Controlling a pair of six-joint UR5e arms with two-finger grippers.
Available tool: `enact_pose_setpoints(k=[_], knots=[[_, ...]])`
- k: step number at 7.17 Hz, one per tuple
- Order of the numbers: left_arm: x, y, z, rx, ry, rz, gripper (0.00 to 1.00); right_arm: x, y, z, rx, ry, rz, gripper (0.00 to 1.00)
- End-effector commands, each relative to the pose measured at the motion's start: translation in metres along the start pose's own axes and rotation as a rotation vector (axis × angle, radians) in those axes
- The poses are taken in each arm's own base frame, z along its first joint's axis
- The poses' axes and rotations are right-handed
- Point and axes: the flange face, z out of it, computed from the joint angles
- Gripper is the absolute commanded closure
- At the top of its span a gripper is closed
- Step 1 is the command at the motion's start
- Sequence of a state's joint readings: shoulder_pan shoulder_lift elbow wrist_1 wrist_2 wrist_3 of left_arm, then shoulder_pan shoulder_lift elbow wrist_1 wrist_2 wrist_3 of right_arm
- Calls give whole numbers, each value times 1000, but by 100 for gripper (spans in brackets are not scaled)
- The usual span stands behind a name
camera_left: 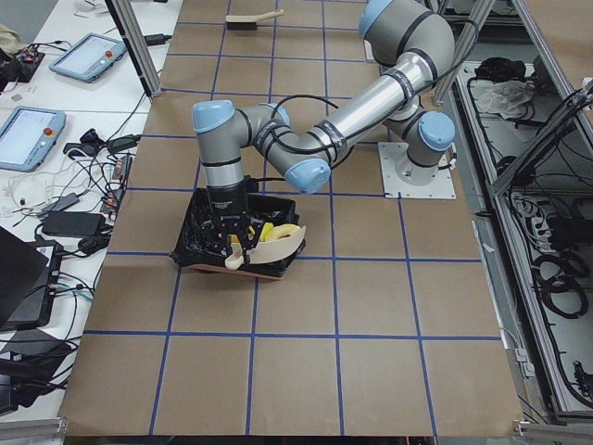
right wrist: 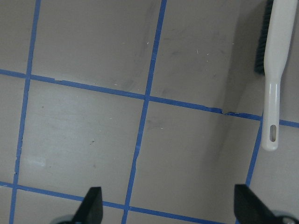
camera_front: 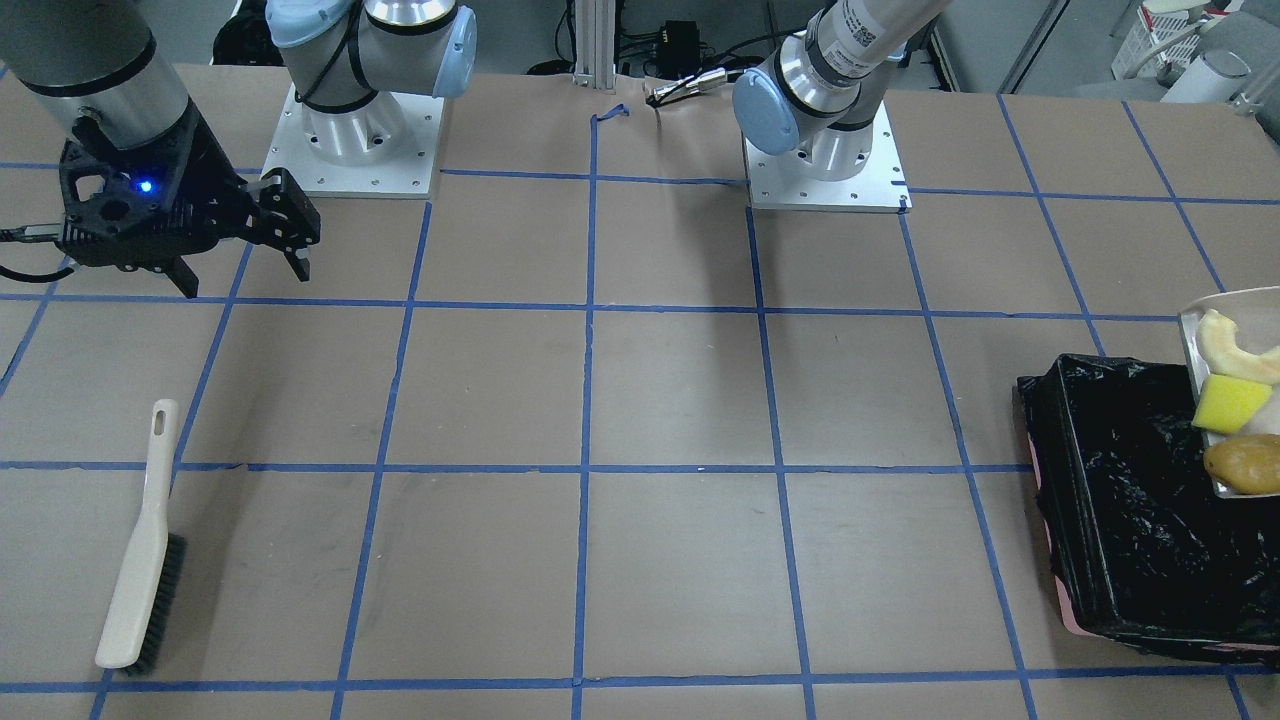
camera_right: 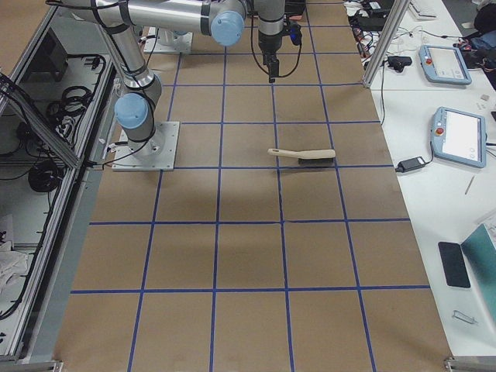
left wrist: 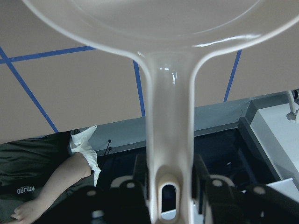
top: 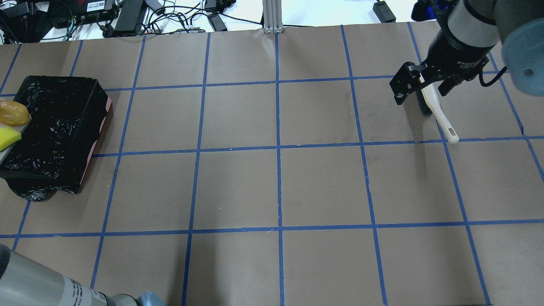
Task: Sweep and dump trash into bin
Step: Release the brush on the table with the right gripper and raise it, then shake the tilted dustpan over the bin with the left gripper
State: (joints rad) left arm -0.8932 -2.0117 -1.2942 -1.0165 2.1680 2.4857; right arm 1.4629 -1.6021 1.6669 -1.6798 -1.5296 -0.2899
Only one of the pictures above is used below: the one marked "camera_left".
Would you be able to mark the bin with black trash bag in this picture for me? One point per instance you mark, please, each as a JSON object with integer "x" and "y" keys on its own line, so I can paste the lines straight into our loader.
{"x": 201, "y": 244}

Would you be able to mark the blue teach pendant lower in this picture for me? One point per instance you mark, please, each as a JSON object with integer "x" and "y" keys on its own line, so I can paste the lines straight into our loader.
{"x": 28, "y": 135}

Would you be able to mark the beige plastic dustpan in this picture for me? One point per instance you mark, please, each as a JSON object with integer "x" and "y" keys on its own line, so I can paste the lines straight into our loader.
{"x": 270, "y": 251}

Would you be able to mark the blue teach pendant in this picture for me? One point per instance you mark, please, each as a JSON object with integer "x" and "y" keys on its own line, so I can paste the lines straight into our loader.
{"x": 28, "y": 135}
{"x": 89, "y": 58}

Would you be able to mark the pale melon rind slice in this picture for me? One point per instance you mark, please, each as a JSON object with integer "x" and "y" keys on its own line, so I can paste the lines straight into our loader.
{"x": 282, "y": 231}

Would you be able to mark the beige hand brush black bristles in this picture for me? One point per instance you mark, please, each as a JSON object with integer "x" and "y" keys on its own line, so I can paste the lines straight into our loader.
{"x": 250, "y": 22}

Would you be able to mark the black power adapter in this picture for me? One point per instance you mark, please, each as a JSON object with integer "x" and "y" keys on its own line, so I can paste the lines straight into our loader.
{"x": 72, "y": 223}

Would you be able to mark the black laptop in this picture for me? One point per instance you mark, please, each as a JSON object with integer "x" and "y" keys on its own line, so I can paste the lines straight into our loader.
{"x": 29, "y": 273}

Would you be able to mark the yellow green sponge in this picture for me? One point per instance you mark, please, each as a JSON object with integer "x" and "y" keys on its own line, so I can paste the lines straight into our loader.
{"x": 267, "y": 227}

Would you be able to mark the aluminium frame post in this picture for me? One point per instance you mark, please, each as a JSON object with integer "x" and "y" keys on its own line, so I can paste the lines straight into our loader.
{"x": 127, "y": 24}

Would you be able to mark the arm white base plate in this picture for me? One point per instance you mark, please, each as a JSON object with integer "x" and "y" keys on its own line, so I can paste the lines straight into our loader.
{"x": 403, "y": 179}

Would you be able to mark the blue teach pendant upper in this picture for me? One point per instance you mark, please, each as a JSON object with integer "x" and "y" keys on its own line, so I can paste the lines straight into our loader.
{"x": 89, "y": 58}

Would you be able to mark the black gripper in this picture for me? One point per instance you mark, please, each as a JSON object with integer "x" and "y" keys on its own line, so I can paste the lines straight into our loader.
{"x": 225, "y": 201}

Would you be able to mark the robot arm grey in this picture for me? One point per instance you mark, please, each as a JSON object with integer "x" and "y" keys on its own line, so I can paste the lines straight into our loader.
{"x": 416, "y": 47}

